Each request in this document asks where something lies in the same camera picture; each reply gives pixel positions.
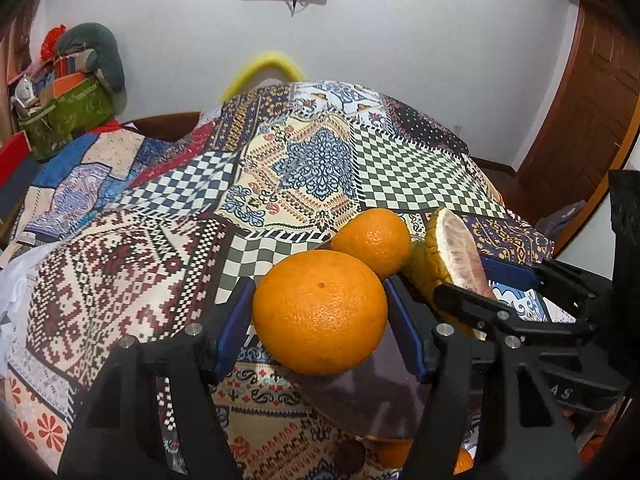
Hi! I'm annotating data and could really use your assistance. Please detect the green storage bag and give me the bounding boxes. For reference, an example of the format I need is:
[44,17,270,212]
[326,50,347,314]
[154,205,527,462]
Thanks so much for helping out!
[18,77,114,160]

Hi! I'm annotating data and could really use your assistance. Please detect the large orange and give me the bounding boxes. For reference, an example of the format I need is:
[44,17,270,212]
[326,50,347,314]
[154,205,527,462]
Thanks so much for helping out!
[331,208,411,281]
[253,249,387,376]

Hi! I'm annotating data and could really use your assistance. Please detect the grey plush toy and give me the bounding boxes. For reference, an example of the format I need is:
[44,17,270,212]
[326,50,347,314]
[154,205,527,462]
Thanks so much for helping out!
[54,23,125,94]

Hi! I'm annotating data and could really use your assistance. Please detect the striped red gold curtain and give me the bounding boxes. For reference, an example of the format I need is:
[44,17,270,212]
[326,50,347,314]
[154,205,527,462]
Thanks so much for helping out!
[0,0,40,144]

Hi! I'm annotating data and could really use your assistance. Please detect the dark brown chestnut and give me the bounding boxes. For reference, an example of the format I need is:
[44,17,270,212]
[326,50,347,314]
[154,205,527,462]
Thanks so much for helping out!
[334,439,367,477]

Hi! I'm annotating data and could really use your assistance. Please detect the red decoration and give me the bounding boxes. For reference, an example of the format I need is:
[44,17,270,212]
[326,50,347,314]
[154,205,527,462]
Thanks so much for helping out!
[40,25,66,62]

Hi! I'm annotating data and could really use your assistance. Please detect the small tangerine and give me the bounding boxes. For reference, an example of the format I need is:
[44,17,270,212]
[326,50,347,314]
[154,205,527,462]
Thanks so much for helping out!
[454,448,474,476]

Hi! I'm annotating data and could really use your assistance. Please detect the wooden door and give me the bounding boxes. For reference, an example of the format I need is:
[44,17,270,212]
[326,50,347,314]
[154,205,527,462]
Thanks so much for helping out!
[518,0,639,223]

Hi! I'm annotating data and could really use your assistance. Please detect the patchwork patterned bedspread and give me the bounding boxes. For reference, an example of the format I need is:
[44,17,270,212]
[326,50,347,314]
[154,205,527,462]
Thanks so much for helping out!
[1,81,553,470]

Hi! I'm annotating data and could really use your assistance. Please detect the purple plate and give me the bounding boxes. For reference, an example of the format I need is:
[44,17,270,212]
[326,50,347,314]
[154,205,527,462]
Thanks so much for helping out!
[286,328,430,441]

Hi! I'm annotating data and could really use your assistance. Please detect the red box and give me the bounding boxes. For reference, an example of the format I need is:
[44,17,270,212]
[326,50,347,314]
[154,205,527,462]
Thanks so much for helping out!
[0,130,32,185]

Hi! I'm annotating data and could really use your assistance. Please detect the pomelo wedge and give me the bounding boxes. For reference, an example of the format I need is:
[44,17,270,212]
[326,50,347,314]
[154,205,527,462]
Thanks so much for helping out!
[401,206,497,338]

